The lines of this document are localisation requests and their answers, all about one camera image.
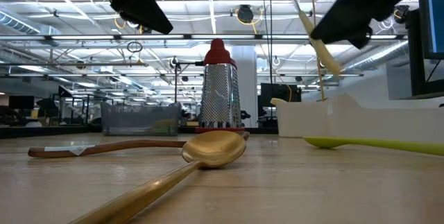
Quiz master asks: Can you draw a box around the black background screen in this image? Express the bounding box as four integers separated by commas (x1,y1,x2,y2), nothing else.
259,83,302,108

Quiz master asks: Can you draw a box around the yellow hanging cord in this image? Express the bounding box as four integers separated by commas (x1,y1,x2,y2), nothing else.
309,0,326,102

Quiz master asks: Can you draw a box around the brown wooden spoon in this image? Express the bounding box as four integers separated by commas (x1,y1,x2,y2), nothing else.
27,130,250,159

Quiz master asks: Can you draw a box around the black aluminium table frame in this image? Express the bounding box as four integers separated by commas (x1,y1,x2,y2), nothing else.
0,125,278,140

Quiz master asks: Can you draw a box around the green spatula clear handle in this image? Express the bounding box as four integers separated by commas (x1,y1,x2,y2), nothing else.
152,127,178,136

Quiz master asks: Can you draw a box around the grey translucent plastic bin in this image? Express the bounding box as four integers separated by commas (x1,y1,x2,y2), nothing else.
101,101,183,137

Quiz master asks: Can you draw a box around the lime green silicone spoon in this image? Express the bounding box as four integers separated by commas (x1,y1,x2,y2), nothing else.
304,136,444,158

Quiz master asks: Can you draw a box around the white plastic bin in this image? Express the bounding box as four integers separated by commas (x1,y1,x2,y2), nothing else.
324,93,444,146
275,98,330,139

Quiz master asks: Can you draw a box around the gold metal spoon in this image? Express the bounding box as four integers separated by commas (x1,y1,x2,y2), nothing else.
69,130,248,224

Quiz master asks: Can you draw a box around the steel box grater red handle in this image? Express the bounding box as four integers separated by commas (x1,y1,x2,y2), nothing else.
195,38,246,135

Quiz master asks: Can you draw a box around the black computer monitor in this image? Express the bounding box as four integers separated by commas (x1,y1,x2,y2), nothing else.
418,0,444,60

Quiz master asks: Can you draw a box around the black ceiling cable reel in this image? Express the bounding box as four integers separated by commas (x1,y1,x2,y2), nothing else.
237,4,255,24

